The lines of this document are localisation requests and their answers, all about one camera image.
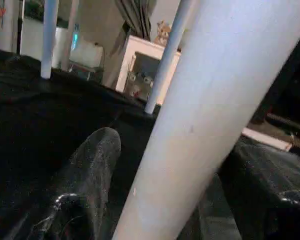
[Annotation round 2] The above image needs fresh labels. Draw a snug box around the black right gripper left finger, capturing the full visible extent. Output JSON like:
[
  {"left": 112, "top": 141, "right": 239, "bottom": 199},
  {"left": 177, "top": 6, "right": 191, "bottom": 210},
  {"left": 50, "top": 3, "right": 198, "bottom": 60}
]
[{"left": 0, "top": 127, "right": 122, "bottom": 240}]

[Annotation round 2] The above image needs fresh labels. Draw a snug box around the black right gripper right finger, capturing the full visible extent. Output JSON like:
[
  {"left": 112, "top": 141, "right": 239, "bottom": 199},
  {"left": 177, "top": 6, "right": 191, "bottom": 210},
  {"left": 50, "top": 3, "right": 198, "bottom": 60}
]
[{"left": 217, "top": 136, "right": 300, "bottom": 240}]

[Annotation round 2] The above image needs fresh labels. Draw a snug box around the white plastic table leg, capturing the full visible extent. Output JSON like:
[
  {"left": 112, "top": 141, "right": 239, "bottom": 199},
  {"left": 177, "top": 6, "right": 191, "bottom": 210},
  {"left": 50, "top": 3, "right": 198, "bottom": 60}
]
[
  {"left": 144, "top": 0, "right": 197, "bottom": 116},
  {"left": 112, "top": 0, "right": 300, "bottom": 240},
  {"left": 40, "top": 0, "right": 60, "bottom": 80}
]

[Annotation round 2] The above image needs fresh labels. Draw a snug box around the white flat panel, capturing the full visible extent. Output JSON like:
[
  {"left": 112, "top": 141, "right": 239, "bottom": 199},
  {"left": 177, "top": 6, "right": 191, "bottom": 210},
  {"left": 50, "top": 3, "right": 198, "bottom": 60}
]
[{"left": 241, "top": 127, "right": 294, "bottom": 152}]

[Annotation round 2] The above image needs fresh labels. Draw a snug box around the black work mat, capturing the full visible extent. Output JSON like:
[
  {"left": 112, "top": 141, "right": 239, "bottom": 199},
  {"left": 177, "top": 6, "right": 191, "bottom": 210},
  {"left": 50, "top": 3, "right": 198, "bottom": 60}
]
[{"left": 0, "top": 47, "right": 300, "bottom": 240}]

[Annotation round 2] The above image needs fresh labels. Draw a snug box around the white glass door cabinet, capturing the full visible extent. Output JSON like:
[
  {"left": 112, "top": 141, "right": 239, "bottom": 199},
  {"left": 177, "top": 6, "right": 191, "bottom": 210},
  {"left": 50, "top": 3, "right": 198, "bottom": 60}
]
[{"left": 115, "top": 34, "right": 182, "bottom": 107}]

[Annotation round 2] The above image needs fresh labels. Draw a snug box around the grey window curtain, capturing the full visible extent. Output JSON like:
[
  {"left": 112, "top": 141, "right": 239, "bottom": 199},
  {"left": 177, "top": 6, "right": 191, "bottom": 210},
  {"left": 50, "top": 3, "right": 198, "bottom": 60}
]
[{"left": 114, "top": 0, "right": 158, "bottom": 42}]

